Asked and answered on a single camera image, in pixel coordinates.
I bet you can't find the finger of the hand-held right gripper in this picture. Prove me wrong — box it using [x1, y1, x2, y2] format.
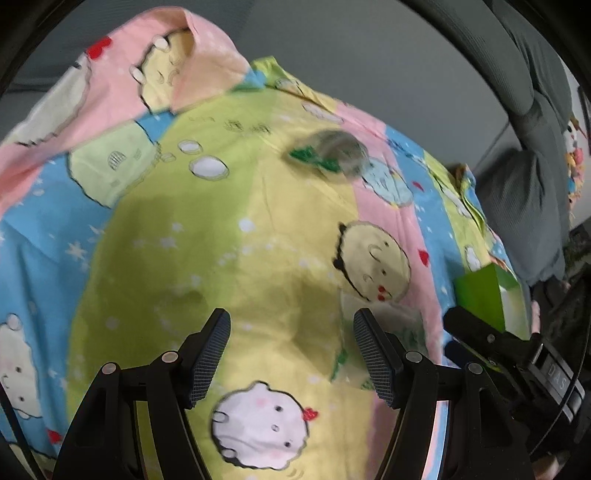
[443, 306, 539, 365]

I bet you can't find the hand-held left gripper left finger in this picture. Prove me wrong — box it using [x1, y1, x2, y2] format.
[51, 308, 232, 480]

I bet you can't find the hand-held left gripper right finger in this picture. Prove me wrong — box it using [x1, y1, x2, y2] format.
[353, 308, 539, 480]

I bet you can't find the green cardboard box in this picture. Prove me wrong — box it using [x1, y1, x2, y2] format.
[454, 265, 532, 335]

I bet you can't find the blurred clear packet green print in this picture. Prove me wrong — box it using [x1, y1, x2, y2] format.
[288, 129, 372, 178]

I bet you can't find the cartoon printed blanket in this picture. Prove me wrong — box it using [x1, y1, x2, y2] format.
[0, 7, 532, 480]

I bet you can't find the colourful plush toy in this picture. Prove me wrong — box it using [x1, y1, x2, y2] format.
[563, 117, 583, 204]

